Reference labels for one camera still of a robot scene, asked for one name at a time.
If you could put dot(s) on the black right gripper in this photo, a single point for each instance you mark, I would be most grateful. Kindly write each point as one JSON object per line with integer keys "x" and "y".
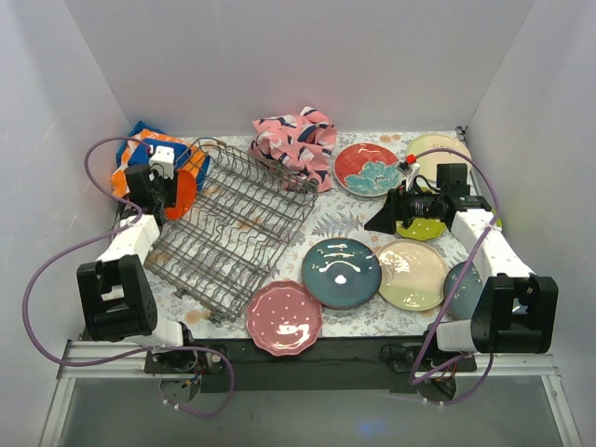
{"x": 396, "y": 208}

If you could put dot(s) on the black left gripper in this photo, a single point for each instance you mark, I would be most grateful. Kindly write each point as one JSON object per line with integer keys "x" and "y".
{"x": 155, "y": 196}

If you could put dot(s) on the small orange plate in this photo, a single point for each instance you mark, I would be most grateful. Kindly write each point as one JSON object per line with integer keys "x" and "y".
{"x": 185, "y": 195}

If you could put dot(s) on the dark teal plate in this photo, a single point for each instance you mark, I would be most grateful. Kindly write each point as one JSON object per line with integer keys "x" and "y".
{"x": 341, "y": 273}

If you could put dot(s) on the pink dotted plate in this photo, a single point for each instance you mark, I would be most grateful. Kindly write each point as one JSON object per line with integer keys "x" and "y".
{"x": 283, "y": 319}

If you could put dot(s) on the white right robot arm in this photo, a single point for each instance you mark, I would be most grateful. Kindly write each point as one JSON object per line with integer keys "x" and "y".
{"x": 516, "y": 309}

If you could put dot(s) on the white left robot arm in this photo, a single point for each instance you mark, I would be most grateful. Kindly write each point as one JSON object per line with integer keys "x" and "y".
{"x": 117, "y": 299}

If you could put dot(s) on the floral tablecloth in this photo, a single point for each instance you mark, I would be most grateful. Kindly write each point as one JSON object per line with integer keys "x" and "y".
{"x": 337, "y": 213}

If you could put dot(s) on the olive green dotted plate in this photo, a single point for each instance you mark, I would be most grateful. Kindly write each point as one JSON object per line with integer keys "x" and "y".
{"x": 421, "y": 229}

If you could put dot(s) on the orange and blue cloth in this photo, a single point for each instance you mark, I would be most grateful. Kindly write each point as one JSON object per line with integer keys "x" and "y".
{"x": 186, "y": 156}

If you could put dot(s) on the red plate with teal flower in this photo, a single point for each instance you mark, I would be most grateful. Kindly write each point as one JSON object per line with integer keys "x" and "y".
{"x": 367, "y": 169}

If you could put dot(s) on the cream and green plate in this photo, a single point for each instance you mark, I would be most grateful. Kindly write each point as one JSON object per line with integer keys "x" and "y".
{"x": 412, "y": 275}

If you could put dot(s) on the pink patterned cloth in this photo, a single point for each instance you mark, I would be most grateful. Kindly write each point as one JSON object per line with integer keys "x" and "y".
{"x": 302, "y": 144}

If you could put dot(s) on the grey blue plate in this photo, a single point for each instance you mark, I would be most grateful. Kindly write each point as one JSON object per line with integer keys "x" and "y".
{"x": 468, "y": 293}

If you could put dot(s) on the black base bar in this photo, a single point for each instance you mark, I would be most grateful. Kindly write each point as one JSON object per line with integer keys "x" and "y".
{"x": 331, "y": 363}

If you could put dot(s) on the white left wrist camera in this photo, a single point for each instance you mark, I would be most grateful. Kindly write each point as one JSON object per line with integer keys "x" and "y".
{"x": 163, "y": 161}

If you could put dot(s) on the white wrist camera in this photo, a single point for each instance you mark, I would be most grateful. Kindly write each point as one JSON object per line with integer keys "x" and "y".
{"x": 163, "y": 161}
{"x": 409, "y": 169}

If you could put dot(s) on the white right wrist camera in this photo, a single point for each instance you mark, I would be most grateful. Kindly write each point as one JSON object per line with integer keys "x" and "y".
{"x": 409, "y": 169}

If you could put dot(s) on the grey wire dish rack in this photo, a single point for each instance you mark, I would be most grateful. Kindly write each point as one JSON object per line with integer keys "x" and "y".
{"x": 243, "y": 218}

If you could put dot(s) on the aluminium rail frame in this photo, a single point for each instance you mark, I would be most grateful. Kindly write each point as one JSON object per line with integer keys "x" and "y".
{"x": 513, "y": 365}

